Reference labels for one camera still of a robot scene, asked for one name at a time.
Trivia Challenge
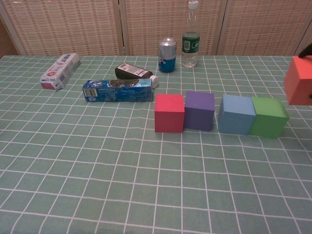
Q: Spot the purple foam cube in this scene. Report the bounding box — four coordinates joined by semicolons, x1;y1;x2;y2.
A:
184;91;215;131

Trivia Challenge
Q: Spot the blue silver drink can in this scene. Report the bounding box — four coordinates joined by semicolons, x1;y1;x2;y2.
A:
158;37;177;73

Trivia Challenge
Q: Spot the green foam cube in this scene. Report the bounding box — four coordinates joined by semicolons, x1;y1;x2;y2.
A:
248;96;290;139

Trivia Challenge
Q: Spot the light blue foam cube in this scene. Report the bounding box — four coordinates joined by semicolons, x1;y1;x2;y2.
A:
217;94;256;136

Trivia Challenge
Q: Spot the dark brown bottle white cap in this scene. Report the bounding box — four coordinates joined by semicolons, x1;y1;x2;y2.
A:
115;63;160;88

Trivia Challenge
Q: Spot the white pink toothpaste box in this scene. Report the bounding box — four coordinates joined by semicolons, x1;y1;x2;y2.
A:
40;53;81;91

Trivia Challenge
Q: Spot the blue cookie box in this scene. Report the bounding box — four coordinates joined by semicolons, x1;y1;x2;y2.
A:
82;78;154;102

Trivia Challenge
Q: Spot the clear water bottle green label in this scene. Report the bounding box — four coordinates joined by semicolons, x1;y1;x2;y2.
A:
181;0;201;68

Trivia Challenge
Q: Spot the bamboo folding screen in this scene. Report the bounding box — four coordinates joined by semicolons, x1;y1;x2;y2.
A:
0;0;312;57

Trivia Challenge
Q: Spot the green checked tablecloth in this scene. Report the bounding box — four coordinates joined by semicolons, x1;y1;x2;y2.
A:
0;55;312;234

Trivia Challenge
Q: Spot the magenta-red foam cube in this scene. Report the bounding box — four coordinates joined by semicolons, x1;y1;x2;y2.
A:
155;94;185;133

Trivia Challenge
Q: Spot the orange-red foam cube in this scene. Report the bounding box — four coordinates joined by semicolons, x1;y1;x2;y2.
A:
284;55;312;106

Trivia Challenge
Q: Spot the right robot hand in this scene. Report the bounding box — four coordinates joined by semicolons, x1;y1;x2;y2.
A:
294;43;312;59

